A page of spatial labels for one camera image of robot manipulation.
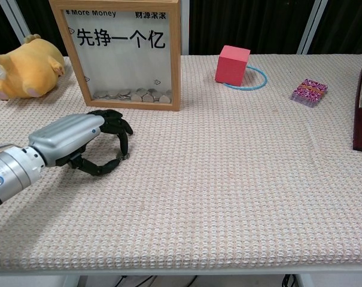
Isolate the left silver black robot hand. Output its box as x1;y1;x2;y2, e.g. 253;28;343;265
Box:
28;109;134;177

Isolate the wooden frame coin bank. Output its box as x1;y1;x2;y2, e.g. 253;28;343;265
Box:
48;0;181;112

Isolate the yellow plush toy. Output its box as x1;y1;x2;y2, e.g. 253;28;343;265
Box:
0;33;66;100

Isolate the silver coin heap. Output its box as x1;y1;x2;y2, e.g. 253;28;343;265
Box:
92;87;172;103

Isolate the beige woven tablecloth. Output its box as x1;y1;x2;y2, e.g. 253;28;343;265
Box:
0;53;362;271

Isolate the red cube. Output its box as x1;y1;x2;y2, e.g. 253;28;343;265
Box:
214;45;251;86

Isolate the purple patterned card deck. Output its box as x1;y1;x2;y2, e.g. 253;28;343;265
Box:
290;77;329;108

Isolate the white metal frame post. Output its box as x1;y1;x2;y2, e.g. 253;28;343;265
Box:
179;0;190;56
296;0;330;55
2;0;34;41

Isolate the black cable bundle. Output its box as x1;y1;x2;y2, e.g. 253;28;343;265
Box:
116;274;199;287
281;273;297;287

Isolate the blue ring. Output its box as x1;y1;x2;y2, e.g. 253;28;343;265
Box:
222;65;268;90

